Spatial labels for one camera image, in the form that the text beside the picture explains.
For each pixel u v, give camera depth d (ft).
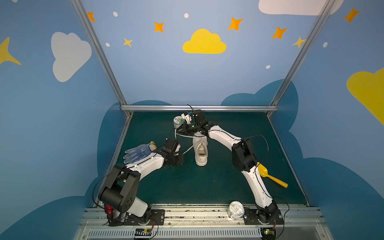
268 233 2.40
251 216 2.45
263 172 2.97
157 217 2.45
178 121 3.48
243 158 2.02
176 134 3.05
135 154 3.19
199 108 2.74
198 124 2.64
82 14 2.32
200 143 3.03
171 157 2.57
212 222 2.41
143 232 2.40
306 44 2.69
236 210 2.37
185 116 3.02
